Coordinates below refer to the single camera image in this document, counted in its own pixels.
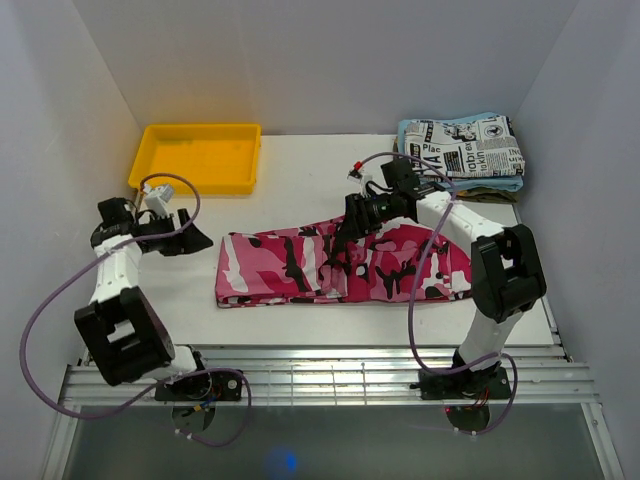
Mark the yellow plastic tray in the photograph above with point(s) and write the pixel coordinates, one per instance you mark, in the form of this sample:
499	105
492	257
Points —
218	159

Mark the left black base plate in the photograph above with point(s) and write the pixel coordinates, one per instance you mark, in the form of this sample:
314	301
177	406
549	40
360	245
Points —
215	386

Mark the pink camouflage trousers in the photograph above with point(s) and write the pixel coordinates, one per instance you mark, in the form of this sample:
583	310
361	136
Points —
297	265

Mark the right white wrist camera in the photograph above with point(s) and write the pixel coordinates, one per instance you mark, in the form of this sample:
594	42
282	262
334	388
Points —
358	175

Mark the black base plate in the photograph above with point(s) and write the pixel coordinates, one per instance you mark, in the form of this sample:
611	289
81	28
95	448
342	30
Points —
440	387
215	386

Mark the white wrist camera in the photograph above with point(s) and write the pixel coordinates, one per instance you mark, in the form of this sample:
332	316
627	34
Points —
157	198
358	175

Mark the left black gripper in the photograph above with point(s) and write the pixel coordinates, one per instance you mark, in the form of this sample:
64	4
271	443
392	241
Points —
192	240

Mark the aluminium rail frame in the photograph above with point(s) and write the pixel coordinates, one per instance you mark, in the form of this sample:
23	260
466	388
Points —
331	396

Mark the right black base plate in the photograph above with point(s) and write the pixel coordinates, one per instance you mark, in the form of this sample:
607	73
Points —
440	387

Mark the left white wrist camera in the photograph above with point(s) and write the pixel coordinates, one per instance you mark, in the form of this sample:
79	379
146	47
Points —
157	198

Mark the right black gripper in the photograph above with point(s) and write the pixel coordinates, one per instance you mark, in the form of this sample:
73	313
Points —
356	222

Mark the newspaper print folded trousers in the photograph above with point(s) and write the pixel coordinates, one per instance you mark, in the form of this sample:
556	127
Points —
479	151

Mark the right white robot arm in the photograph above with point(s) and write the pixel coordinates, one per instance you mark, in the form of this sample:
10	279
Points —
506	274

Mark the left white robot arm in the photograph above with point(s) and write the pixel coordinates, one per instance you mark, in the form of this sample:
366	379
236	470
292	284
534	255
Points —
121	330

